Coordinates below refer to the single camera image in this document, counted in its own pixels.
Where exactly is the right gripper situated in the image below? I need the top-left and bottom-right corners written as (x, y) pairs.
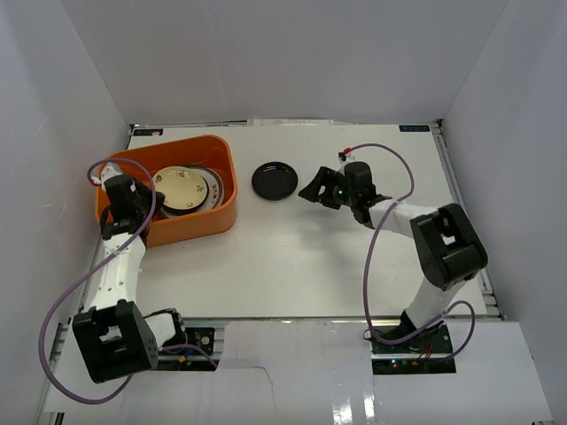
top-left (299, 166), bottom-right (357, 211)

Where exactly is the black plate front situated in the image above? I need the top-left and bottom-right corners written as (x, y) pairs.
top-left (160, 206), bottom-right (201, 219)

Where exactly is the black plate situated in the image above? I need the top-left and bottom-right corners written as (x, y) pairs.
top-left (251, 161), bottom-right (299, 202)
top-left (160, 206), bottom-right (201, 219)

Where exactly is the beige patterned plate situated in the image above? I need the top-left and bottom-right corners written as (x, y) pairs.
top-left (152, 166), bottom-right (208, 212)

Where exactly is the orange sunburst plate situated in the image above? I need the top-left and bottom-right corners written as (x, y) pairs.
top-left (193, 166), bottom-right (224, 212)

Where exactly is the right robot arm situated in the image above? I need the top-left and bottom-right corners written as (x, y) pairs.
top-left (299, 161), bottom-right (488, 353)

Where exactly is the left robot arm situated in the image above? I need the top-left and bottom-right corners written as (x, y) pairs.
top-left (72, 167), bottom-right (188, 383)

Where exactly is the orange plastic bin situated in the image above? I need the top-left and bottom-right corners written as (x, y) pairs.
top-left (87, 135), bottom-right (237, 248)

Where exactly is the black plate rear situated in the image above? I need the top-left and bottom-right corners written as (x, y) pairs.
top-left (251, 161), bottom-right (299, 202)

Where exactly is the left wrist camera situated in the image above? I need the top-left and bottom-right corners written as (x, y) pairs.
top-left (89, 162), bottom-right (123, 191)

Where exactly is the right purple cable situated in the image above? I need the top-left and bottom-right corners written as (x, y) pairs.
top-left (338, 142), bottom-right (478, 362)

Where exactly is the purple cable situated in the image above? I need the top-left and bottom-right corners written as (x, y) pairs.
top-left (338, 142), bottom-right (478, 362)
top-left (38, 158), bottom-right (218, 405)

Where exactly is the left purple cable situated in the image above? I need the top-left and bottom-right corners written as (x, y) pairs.
top-left (38, 158), bottom-right (218, 405)

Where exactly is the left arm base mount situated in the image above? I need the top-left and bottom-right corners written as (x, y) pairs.
top-left (157, 327), bottom-right (219, 372)

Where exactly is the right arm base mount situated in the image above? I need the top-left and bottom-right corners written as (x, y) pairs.
top-left (362, 323), bottom-right (456, 376)

